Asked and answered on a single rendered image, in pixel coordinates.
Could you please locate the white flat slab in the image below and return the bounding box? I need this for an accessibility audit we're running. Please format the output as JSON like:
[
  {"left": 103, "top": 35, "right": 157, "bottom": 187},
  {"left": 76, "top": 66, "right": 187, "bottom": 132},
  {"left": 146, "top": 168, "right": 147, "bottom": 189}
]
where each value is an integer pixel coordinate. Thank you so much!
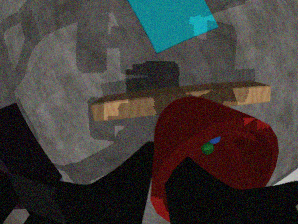
[{"left": 271, "top": 165, "right": 298, "bottom": 186}]

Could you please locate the tan flat bar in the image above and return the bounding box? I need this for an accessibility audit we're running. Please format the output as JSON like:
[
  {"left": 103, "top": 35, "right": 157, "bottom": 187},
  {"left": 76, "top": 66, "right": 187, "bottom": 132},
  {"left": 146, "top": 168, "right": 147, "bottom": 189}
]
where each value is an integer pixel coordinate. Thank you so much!
[{"left": 90, "top": 80, "right": 271, "bottom": 121}]

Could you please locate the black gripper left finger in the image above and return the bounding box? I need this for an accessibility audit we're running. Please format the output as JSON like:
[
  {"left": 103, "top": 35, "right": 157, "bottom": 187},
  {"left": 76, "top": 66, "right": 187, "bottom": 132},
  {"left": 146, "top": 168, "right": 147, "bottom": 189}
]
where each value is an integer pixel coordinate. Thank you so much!
[{"left": 11, "top": 141, "right": 154, "bottom": 224}]

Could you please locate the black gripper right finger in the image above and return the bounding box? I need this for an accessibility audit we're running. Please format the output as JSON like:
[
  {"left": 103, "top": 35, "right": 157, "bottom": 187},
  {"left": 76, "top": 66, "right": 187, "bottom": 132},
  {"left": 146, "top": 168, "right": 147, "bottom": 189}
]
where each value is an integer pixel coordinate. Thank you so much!
[{"left": 165, "top": 157, "right": 298, "bottom": 224}]

